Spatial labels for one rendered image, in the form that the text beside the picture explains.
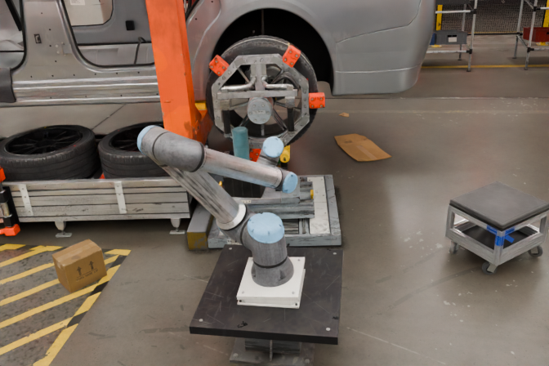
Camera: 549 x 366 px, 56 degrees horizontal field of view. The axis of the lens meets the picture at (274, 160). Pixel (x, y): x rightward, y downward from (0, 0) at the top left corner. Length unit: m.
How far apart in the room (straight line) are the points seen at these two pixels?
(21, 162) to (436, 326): 2.61
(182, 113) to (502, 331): 1.95
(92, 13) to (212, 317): 6.06
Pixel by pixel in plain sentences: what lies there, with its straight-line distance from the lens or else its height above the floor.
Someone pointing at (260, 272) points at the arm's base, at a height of 0.42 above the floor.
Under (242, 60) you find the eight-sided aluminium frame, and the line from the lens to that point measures 2.85.
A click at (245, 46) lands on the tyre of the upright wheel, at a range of 2.93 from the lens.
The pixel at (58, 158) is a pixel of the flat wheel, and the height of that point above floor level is 0.47.
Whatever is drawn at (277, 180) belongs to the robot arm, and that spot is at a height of 0.79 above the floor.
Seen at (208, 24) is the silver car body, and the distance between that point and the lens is 3.33.
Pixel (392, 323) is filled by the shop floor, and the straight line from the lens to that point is 2.64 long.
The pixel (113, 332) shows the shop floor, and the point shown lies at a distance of 2.75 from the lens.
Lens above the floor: 1.74
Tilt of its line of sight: 24 degrees down
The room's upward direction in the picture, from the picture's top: 3 degrees counter-clockwise
